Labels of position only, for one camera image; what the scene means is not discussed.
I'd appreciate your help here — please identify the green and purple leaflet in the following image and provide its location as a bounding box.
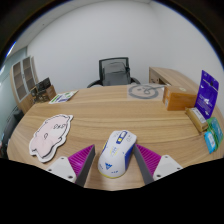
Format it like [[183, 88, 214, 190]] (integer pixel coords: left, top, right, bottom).
[[48, 90, 79, 105]]

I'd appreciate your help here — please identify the white and blue computer mouse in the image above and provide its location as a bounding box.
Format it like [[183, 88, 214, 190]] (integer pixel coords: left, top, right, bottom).
[[97, 129, 138, 179]]

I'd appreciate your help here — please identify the small tan box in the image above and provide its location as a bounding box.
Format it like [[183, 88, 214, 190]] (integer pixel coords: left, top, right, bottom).
[[184, 106, 210, 134]]

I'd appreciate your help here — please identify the purple upright package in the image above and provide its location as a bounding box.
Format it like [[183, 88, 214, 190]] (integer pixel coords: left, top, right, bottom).
[[194, 69, 220, 120]]

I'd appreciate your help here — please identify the orange-brown cardboard box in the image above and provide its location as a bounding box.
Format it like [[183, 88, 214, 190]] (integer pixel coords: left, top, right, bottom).
[[162, 85, 198, 112]]

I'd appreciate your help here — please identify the pink pig-shaped mouse pad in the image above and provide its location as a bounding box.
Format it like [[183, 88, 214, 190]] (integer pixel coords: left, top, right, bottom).
[[28, 113, 74, 164]]

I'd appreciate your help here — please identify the black mesh office chair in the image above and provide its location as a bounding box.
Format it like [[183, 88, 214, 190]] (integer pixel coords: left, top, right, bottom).
[[86, 56, 141, 89]]

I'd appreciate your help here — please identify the small light blue box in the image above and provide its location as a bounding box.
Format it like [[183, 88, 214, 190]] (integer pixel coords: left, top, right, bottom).
[[203, 130, 218, 155]]

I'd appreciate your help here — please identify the dark brown printed box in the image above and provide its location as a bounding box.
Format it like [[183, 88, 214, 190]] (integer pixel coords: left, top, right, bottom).
[[30, 85, 58, 104]]

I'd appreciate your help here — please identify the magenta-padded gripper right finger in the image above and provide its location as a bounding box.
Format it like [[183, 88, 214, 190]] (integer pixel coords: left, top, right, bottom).
[[133, 143, 184, 186]]

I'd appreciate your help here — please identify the green flat box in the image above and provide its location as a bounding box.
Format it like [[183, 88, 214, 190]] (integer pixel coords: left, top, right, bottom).
[[205, 116, 224, 151]]

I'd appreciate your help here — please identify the black box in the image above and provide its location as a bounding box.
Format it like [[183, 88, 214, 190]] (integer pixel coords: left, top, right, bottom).
[[35, 77, 52, 93]]

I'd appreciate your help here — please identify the wooden side desk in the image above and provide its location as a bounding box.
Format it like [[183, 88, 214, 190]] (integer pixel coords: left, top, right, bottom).
[[148, 66, 202, 95]]

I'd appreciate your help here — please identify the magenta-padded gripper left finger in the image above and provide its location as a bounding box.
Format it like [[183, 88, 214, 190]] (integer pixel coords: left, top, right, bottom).
[[45, 144, 96, 188]]

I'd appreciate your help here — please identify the wooden shelf unit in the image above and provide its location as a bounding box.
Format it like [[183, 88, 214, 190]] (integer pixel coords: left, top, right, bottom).
[[9, 55, 39, 114]]

